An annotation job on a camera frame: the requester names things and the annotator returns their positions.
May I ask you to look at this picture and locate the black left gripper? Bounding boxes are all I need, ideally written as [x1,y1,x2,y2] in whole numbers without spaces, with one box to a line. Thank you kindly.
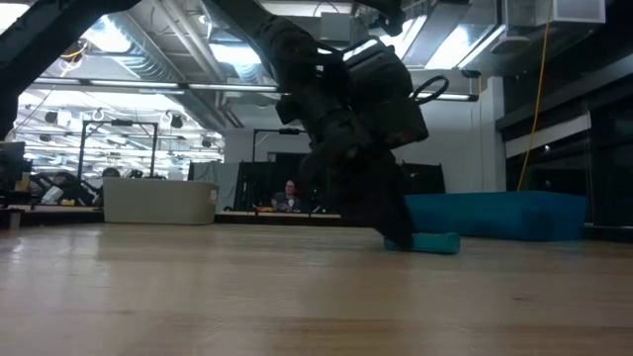
[296,108,415,251]

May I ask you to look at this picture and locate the teal digital clock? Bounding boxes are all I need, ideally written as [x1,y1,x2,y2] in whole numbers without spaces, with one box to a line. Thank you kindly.
[383,231,461,256]

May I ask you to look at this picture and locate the person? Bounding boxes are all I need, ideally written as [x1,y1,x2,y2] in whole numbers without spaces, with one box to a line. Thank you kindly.
[93,166,123,208]
[270,180,304,214]

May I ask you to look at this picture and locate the teal blue bin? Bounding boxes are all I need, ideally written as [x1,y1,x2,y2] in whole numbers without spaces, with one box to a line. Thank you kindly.
[403,191,588,242]

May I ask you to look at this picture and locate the black partition panel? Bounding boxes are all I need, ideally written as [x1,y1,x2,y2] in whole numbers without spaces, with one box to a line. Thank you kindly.
[231,151,446,214]

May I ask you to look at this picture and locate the grey cover sheet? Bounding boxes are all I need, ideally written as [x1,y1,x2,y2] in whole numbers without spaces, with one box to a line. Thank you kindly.
[187,160,239,213]

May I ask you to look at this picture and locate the ceiling light strip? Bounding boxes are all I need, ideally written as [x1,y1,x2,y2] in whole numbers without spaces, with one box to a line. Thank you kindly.
[88,78,180,90]
[187,82,279,93]

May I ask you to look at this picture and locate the grey plastic bin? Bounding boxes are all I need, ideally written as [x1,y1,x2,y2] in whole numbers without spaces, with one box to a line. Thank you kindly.
[102,176,221,226]

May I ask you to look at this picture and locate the white ceiling air unit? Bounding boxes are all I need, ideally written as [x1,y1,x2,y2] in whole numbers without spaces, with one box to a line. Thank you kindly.
[503,0,607,26]

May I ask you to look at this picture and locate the black monitor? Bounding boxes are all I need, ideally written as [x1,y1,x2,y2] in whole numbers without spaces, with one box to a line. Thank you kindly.
[0,141,27,192]

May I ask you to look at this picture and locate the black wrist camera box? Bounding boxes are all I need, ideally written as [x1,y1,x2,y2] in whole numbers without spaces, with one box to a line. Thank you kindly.
[345,38,430,149]

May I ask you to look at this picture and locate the black camera rig frame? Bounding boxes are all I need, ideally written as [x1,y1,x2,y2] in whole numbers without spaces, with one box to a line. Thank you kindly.
[77,119,159,182]
[251,127,311,164]

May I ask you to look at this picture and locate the black camera cable loop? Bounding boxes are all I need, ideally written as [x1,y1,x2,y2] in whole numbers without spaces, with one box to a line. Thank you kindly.
[411,74,450,106]

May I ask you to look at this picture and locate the yellow hanging cable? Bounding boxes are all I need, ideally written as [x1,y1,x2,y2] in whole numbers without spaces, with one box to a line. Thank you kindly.
[516,0,553,193]

